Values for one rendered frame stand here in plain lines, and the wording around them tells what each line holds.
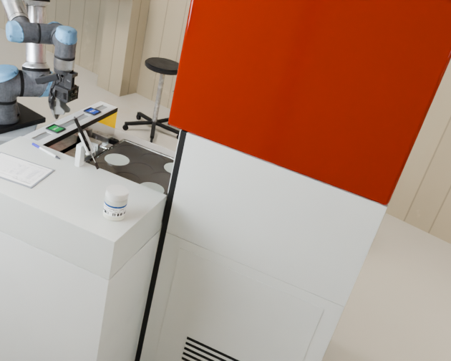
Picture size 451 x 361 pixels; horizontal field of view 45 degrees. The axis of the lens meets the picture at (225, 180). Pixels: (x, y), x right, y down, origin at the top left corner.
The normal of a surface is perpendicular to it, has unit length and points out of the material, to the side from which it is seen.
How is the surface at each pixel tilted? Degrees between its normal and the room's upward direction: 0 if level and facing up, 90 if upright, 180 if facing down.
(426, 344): 0
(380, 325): 0
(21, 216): 90
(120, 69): 90
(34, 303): 90
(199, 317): 90
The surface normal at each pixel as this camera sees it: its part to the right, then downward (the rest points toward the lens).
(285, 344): -0.35, 0.37
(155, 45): -0.54, 0.29
